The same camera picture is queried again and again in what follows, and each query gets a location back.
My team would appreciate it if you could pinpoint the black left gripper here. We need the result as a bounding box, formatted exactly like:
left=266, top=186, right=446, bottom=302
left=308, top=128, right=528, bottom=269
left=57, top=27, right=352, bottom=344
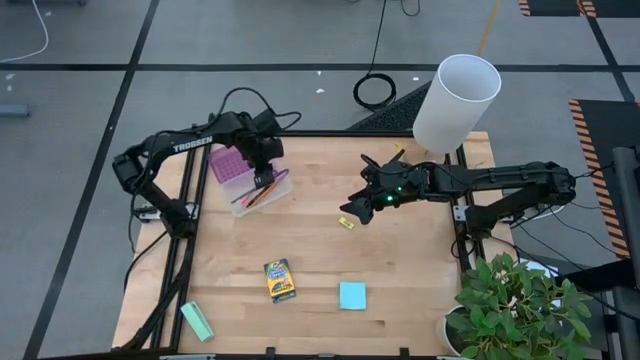
left=239, top=130, right=286, bottom=190

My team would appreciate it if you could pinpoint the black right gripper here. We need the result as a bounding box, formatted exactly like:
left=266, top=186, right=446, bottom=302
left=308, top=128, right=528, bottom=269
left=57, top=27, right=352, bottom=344
left=339, top=153, right=434, bottom=226

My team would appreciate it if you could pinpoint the orange pencil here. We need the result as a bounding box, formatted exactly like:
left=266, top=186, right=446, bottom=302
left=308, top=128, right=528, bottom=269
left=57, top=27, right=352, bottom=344
left=247, top=180, right=281, bottom=210

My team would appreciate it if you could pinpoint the black pen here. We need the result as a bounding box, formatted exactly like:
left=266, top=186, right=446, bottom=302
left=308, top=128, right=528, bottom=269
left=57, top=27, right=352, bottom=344
left=248, top=183, right=275, bottom=207

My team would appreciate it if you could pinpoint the light blue sticky note pad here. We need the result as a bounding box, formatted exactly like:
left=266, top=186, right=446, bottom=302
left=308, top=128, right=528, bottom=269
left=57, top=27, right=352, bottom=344
left=339, top=281, right=368, bottom=312

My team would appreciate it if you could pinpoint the colourful crayon box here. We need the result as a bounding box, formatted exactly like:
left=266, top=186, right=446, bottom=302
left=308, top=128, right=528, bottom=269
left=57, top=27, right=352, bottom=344
left=263, top=258, right=297, bottom=305

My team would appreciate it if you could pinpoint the clear plastic container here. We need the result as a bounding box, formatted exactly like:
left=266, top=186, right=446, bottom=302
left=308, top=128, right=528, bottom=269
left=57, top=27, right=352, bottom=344
left=208, top=144, right=294, bottom=219

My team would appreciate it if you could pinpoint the purple grid tray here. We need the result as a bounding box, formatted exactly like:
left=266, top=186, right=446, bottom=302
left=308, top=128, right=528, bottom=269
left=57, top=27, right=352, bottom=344
left=208, top=146, right=254, bottom=185

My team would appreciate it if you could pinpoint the black ribbed floor mat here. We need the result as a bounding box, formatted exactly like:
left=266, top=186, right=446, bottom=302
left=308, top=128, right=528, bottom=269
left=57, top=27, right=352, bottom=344
left=347, top=81, right=434, bottom=134

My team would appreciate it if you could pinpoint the white plant pot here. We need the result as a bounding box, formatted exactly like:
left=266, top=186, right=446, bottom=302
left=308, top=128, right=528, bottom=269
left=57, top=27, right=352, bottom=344
left=435, top=303, right=482, bottom=357

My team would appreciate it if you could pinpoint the mint green box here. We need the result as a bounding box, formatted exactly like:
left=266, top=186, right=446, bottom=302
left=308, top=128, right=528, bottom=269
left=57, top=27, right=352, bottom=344
left=179, top=300, right=216, bottom=344

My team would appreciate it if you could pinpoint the green leafy plant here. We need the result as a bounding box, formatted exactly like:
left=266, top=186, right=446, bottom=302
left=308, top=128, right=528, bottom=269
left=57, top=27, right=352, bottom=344
left=446, top=252, right=594, bottom=360

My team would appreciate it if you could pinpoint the black hazard striped mat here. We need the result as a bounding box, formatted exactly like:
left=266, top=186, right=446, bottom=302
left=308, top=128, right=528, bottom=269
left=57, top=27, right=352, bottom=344
left=568, top=98, right=640, bottom=261
left=517, top=0, right=640, bottom=19

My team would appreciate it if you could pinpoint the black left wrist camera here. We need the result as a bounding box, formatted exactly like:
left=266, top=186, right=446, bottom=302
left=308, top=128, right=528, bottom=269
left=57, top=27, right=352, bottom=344
left=249, top=108, right=284, bottom=139

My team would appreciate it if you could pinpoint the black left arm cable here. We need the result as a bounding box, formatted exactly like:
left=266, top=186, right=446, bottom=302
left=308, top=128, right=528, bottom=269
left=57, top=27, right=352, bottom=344
left=214, top=87, right=303, bottom=134

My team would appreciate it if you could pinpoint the black coiled floor cable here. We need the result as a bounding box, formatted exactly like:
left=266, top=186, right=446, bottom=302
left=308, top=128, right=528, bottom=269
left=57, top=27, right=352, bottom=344
left=352, top=0, right=399, bottom=112

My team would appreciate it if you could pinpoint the white floor cable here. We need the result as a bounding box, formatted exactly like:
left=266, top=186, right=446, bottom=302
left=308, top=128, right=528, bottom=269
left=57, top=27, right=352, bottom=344
left=0, top=0, right=50, bottom=64

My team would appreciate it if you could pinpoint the grey metal post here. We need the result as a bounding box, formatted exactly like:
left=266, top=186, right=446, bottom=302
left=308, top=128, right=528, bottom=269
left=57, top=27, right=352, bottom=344
left=612, top=144, right=640, bottom=360

